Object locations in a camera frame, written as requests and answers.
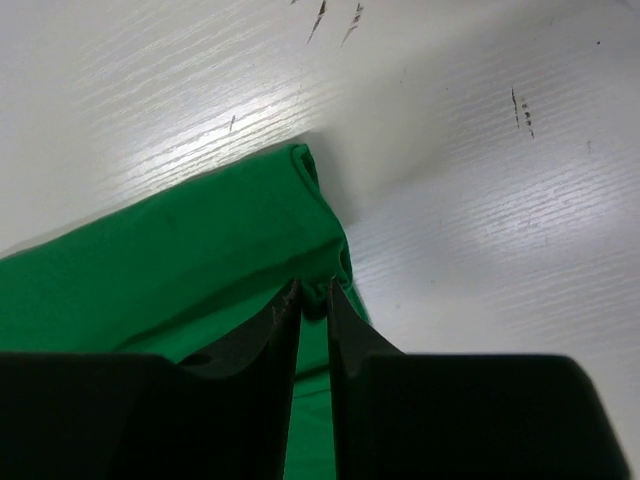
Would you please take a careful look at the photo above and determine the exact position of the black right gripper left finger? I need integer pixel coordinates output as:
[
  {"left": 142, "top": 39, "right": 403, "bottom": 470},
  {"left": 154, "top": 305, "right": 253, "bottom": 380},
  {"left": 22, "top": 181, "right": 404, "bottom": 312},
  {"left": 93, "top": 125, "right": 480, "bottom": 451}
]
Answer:
[{"left": 1, "top": 281, "right": 302, "bottom": 479}]

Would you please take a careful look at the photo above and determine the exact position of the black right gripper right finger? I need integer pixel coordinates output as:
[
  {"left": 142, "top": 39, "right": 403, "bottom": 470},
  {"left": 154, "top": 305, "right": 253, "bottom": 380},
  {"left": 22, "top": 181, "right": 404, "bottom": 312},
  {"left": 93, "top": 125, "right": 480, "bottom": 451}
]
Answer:
[{"left": 327, "top": 283, "right": 631, "bottom": 479}]

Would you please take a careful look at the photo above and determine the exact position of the green t shirt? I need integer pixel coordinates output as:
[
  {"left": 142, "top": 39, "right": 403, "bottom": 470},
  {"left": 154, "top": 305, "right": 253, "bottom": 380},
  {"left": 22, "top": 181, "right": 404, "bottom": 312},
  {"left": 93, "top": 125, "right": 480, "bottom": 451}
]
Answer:
[{"left": 1, "top": 144, "right": 365, "bottom": 479}]

